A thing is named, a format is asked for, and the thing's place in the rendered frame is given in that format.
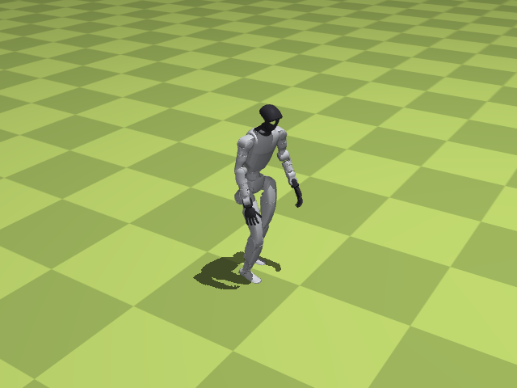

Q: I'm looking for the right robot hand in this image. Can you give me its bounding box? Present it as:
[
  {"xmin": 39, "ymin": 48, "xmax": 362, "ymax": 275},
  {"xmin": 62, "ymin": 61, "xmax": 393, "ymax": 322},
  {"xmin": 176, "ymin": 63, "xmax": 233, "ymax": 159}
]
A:
[{"xmin": 242, "ymin": 198, "xmax": 262, "ymax": 226}]

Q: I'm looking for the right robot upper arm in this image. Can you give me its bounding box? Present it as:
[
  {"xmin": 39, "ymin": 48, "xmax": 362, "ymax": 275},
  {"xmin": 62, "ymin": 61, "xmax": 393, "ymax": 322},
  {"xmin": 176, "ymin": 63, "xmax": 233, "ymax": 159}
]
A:
[{"xmin": 234, "ymin": 134, "xmax": 254, "ymax": 176}]

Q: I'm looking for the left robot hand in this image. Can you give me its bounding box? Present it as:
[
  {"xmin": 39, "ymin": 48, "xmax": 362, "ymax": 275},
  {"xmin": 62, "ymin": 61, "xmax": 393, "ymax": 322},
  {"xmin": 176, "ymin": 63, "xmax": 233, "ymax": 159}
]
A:
[{"xmin": 291, "ymin": 179, "xmax": 303, "ymax": 208}]

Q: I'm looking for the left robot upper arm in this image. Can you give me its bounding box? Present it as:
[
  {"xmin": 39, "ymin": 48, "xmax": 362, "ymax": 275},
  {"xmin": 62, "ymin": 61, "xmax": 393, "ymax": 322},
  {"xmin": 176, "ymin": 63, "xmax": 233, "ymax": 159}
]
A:
[{"xmin": 276, "ymin": 126, "xmax": 289, "ymax": 162}]

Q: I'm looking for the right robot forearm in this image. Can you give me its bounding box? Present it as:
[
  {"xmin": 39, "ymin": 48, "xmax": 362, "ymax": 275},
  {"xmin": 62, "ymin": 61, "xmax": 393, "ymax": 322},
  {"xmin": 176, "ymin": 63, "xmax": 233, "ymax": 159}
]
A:
[{"xmin": 235, "ymin": 168, "xmax": 251, "ymax": 206}]

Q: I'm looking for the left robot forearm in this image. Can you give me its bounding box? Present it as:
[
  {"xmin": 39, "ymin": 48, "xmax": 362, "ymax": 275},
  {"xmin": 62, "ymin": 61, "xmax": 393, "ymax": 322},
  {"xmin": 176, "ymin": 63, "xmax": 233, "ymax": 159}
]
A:
[{"xmin": 282, "ymin": 153, "xmax": 298, "ymax": 186}]

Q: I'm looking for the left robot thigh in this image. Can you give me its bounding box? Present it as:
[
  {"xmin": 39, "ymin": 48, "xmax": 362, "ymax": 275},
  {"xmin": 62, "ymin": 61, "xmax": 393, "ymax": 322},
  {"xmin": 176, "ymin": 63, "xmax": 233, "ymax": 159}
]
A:
[{"xmin": 260, "ymin": 175, "xmax": 277, "ymax": 229}]

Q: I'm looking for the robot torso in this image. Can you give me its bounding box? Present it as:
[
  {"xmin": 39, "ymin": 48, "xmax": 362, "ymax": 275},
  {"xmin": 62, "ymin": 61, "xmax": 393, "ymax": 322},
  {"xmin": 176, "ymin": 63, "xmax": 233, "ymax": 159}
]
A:
[{"xmin": 243, "ymin": 127, "xmax": 280, "ymax": 194}]

